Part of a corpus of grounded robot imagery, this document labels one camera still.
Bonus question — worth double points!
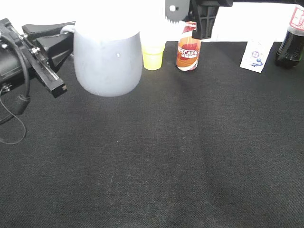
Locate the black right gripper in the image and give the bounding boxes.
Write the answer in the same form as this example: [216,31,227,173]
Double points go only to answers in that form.
[164,0,233,39]

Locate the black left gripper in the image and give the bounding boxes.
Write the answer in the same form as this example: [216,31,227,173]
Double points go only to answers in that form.
[0,18,75,97]

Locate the grey ceramic mug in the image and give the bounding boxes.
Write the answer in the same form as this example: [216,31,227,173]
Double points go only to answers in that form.
[60,25,143,97]

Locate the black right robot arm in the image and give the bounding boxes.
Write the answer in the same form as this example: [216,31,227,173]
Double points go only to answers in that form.
[164,0,304,41]

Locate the yellow paper cup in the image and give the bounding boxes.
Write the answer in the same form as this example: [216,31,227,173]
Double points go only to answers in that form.
[141,40,166,71]

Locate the Nescafe coffee bottle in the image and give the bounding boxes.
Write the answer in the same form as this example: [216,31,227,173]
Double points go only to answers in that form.
[176,21,201,71]

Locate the white blueberry milk carton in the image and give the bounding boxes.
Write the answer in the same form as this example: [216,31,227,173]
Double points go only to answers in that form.
[240,40,273,73]

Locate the cola bottle red label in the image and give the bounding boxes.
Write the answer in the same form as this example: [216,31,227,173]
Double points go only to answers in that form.
[275,5,304,69]

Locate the black tablecloth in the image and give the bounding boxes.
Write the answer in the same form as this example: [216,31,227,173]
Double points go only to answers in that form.
[0,42,304,228]

